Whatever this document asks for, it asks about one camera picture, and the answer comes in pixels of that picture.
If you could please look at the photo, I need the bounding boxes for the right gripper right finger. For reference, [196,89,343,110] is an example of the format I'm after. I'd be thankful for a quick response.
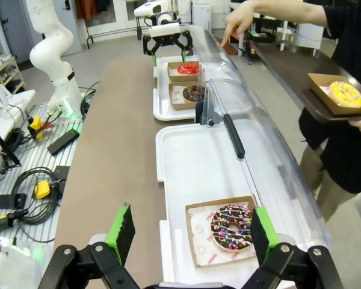
[243,206,345,289]

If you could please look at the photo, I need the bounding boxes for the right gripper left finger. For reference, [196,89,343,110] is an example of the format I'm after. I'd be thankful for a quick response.
[45,202,136,289]

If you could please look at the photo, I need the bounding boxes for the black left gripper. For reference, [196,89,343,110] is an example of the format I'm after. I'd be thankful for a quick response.
[143,30,195,66]

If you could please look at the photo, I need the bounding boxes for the dark brown serving tray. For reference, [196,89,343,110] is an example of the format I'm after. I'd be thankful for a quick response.
[249,39,361,123]

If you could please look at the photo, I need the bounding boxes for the brown cardboard donut box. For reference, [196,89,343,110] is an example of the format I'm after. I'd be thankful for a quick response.
[307,73,361,117]
[185,195,259,269]
[167,61,203,83]
[168,81,207,111]

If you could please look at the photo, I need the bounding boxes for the yellow glazed sprinkle donut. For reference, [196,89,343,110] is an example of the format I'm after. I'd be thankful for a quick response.
[327,81,361,108]

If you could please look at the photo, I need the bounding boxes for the person's right forearm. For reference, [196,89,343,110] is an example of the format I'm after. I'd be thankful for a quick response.
[251,0,330,24]

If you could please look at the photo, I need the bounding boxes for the red glazed donut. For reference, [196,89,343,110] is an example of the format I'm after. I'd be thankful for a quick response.
[177,62,200,76]

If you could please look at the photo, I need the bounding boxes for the chocolate donut with coloured sprinkles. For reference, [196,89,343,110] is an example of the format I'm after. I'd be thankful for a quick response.
[210,204,255,252]

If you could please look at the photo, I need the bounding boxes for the chocolate donut with nut crumbs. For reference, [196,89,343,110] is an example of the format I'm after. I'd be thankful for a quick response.
[182,85,207,104]

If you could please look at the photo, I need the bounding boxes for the person in black shirt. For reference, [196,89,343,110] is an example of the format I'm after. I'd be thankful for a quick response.
[297,0,361,223]

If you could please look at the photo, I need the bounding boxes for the person's right hand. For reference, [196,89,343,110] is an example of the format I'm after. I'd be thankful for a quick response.
[221,0,259,46]

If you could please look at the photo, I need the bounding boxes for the white floor cabinet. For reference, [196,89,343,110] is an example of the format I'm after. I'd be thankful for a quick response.
[192,2,213,31]

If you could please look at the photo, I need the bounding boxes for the clear plastic display lid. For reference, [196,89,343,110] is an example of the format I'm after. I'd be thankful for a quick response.
[185,24,248,89]
[195,78,333,256]

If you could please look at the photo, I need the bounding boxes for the black metal floor rack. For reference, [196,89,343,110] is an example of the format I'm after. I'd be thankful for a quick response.
[85,17,145,52]

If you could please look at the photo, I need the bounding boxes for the white display tray base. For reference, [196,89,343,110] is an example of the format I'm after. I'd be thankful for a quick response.
[152,55,206,122]
[155,123,289,285]

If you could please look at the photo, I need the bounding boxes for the black flat mounting plate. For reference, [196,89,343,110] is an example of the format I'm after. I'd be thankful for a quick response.
[0,194,27,209]
[52,165,71,182]

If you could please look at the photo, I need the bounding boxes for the black wheeled cart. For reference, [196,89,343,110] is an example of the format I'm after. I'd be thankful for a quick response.
[239,28,278,66]

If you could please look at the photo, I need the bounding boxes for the black rectangular power brick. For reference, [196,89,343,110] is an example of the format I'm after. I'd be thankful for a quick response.
[47,129,80,156]

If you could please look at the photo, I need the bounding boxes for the grey ribbed metal platform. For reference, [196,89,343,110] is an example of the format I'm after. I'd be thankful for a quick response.
[0,102,88,250]

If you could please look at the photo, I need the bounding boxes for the yellow and black handheld tool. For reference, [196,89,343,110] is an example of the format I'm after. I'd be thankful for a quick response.
[0,209,29,233]

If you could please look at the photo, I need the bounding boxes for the yellow emergency stop with red button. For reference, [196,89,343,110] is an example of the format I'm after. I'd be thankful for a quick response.
[28,116,46,140]

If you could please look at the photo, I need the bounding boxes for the black tripod stand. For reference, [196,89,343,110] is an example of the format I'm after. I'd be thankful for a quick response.
[0,122,22,168]

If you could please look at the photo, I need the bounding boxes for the wooden shelf unit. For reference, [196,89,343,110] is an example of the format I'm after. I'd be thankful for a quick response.
[0,55,26,96]

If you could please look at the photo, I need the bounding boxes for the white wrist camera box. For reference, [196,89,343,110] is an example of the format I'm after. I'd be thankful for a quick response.
[149,24,182,37]

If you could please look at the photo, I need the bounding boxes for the plain yellow switch box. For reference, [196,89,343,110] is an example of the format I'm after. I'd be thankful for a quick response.
[32,180,52,200]

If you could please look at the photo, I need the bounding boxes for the black lid handle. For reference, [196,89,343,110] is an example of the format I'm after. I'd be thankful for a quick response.
[223,113,246,160]

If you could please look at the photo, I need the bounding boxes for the black coiled cable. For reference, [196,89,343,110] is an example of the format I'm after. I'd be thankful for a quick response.
[10,167,63,225]

